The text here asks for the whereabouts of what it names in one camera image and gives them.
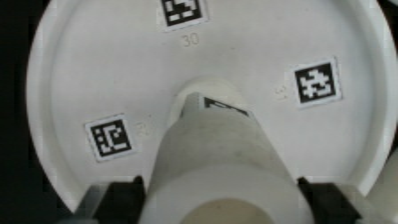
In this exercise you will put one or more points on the white cylindrical table leg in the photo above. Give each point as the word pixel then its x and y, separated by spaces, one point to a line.
pixel 221 182

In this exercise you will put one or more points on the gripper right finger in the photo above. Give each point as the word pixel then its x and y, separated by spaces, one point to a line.
pixel 331 206

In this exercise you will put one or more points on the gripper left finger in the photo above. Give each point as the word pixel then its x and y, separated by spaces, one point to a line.
pixel 112 203

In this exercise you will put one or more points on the white round table top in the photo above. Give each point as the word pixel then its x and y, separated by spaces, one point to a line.
pixel 294 56

